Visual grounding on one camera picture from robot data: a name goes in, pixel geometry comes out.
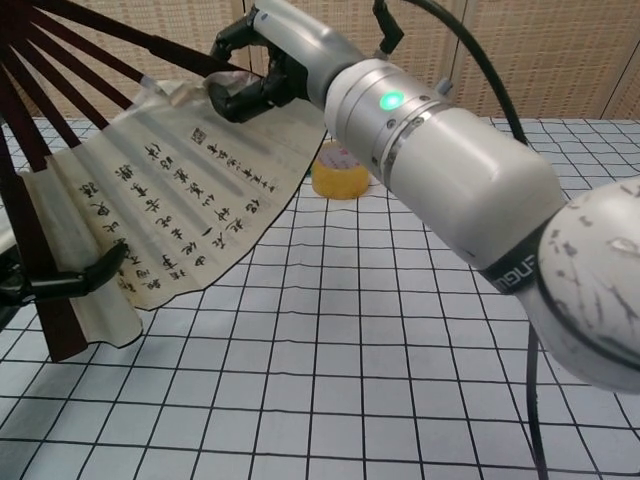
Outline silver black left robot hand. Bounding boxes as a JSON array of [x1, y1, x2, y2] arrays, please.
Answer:
[[0, 243, 129, 334]]

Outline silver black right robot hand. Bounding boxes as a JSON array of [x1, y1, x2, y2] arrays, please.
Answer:
[[207, 0, 366, 124]]

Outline paper folding fan dark ribs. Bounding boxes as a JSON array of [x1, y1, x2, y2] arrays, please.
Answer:
[[0, 0, 329, 364]]

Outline clear yellowish tape roll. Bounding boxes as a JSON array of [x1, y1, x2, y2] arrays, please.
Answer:
[[310, 141, 371, 200]]

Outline beige bamboo folding screen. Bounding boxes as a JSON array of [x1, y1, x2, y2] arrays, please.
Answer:
[[44, 0, 640, 121]]

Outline light blue checkered tablecloth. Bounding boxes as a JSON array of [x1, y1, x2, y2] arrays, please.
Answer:
[[0, 117, 640, 480]]

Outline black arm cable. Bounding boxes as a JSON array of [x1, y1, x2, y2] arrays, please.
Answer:
[[372, 0, 547, 480]]

